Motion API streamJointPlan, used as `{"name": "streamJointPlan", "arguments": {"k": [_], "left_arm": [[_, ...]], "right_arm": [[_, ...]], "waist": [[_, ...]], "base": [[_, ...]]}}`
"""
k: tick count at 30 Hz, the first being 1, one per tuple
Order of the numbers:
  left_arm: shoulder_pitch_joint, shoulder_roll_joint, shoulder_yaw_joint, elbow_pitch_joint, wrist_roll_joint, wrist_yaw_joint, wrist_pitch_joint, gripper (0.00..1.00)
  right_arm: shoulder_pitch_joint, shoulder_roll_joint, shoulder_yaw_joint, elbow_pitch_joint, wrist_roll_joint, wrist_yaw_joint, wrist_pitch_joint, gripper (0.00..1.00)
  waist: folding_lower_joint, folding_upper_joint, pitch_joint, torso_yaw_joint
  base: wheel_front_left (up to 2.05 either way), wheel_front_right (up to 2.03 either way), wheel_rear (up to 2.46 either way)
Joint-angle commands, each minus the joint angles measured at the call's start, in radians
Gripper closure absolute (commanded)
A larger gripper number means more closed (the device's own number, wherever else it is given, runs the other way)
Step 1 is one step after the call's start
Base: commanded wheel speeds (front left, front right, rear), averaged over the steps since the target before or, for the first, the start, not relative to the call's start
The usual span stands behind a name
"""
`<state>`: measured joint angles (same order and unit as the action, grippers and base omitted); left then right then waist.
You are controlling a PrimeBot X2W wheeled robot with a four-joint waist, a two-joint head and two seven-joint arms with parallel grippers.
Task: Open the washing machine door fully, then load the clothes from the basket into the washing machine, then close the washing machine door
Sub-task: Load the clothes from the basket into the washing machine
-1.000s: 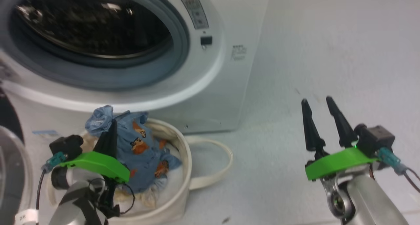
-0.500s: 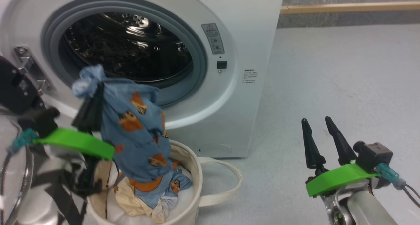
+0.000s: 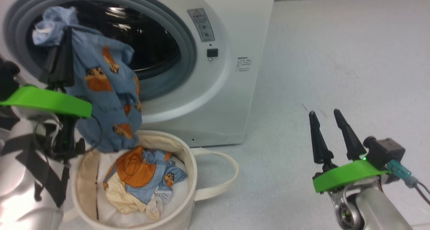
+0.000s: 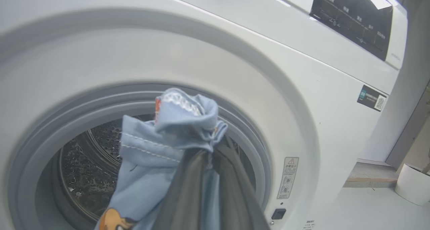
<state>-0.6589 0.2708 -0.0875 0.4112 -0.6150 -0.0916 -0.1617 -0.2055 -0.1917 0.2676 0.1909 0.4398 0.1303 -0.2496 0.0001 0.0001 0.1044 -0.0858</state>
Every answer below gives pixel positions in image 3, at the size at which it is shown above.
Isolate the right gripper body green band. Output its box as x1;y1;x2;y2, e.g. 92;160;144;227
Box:
313;159;390;193

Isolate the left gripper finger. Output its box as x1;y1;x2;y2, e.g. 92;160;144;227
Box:
50;27;75;88
39;47;57;84

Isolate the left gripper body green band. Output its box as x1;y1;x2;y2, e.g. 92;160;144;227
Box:
0;85;93;119

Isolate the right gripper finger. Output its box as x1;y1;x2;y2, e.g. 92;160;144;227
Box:
309;111;335;165
334;109;367;160

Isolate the blue printed garment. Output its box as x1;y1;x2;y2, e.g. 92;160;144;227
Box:
32;6;143;153

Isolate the cream orange blue garment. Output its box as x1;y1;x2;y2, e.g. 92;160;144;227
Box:
102;146;188;220

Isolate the steel washing drum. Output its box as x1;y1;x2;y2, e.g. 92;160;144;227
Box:
25;1;182;81

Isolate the grey rubber door gasket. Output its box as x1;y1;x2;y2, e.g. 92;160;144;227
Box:
3;0;198;103

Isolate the white basket liner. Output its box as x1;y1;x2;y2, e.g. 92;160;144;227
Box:
97;151;190;228

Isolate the cream canvas laundry basket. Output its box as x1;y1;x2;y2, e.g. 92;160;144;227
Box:
62;130;240;230

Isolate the white washing machine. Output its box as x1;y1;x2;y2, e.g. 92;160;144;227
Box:
0;0;276;148

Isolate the oval drain filter cover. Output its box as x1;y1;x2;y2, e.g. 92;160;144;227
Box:
188;132;227;145

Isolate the grey warning sticker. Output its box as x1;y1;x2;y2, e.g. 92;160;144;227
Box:
187;8;215;42

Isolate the right teal plug camera cable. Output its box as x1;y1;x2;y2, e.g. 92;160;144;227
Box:
386;159;430;205

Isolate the thin black gripper wire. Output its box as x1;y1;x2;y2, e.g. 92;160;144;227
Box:
34;114;103;156

